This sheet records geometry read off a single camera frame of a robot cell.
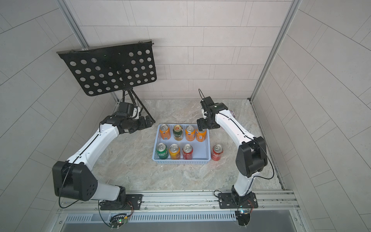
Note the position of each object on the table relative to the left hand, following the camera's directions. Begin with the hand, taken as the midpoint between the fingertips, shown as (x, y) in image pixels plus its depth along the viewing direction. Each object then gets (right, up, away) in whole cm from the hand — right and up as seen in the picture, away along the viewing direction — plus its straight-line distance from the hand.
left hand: (150, 122), depth 84 cm
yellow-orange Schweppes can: (+15, -15, -5) cm, 22 cm away
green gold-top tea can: (+16, -6, +3) cm, 17 cm away
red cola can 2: (+38, -15, -5) cm, 42 cm away
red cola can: (+22, -15, -5) cm, 27 cm away
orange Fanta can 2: (+30, -8, +3) cm, 31 cm away
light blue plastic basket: (+30, -20, +2) cm, 36 cm away
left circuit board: (-10, -45, -17) cm, 49 cm away
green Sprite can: (+8, -15, -5) cm, 18 cm away
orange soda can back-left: (+8, -6, +3) cm, 11 cm away
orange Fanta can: (+24, -7, +3) cm, 25 cm away
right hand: (+32, -3, +2) cm, 32 cm away
